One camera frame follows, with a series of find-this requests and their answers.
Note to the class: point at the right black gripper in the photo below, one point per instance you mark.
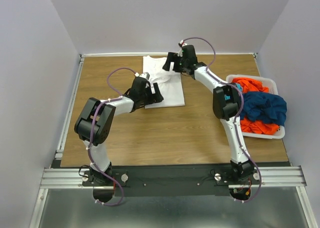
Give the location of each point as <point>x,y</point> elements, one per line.
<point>171,57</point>

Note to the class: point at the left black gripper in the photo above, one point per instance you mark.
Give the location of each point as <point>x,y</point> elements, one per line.
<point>156,97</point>

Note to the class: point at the white t shirt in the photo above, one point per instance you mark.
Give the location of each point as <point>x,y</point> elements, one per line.
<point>169,82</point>

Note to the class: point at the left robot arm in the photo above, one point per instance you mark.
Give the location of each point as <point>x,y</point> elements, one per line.
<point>95,120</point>

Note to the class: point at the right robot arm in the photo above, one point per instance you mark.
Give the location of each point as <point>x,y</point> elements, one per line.
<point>227,105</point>

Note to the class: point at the teal t shirt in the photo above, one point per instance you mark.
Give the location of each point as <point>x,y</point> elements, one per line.
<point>239,86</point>

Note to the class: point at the orange t shirt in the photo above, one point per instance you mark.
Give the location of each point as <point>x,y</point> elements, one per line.
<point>248,84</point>

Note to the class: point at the white plastic laundry basket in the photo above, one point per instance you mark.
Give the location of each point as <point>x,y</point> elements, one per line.
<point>266,82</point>

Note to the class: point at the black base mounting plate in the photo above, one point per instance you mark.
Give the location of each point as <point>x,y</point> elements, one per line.
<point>169,181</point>

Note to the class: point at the navy blue t shirt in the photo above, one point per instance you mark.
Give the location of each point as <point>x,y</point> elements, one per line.
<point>266,107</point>

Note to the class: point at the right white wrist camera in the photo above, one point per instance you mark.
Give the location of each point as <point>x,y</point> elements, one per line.
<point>181,44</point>

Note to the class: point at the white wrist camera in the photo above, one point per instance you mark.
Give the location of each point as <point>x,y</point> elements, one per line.
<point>144,75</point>
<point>181,44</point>

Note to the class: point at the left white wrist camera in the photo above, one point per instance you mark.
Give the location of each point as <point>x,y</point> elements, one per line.
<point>144,75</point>

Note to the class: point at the aluminium table frame rail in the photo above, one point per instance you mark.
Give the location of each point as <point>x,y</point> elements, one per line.
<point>43,192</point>

